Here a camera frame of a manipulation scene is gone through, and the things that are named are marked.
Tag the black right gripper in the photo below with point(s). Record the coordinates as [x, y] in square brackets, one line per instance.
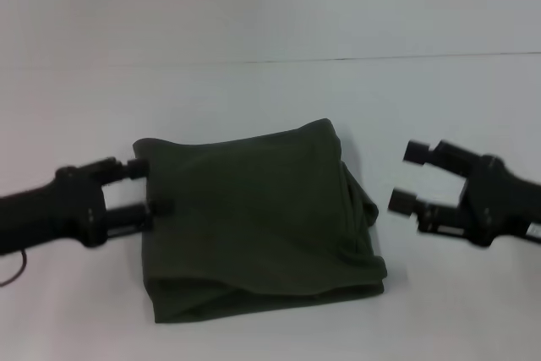
[503, 204]

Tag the dark green FREE t-shirt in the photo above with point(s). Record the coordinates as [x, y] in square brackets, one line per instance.
[253, 217]

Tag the white numbered label sticker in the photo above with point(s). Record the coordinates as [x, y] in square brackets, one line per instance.
[534, 231]

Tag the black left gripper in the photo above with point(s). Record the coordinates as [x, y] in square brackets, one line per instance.
[50, 213]

